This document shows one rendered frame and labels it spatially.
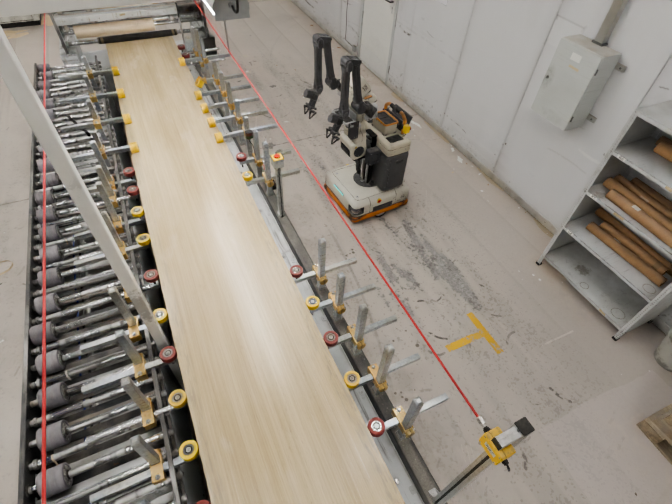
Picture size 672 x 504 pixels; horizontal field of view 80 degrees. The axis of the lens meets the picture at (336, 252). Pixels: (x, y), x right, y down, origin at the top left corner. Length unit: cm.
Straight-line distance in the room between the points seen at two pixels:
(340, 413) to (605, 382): 230
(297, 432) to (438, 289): 207
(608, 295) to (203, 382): 327
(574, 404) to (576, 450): 33
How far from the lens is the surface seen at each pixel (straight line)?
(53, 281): 294
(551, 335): 376
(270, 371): 211
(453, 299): 362
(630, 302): 417
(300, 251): 281
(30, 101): 147
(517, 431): 131
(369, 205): 391
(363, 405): 235
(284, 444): 198
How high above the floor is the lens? 280
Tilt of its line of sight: 48 degrees down
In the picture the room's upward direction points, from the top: 4 degrees clockwise
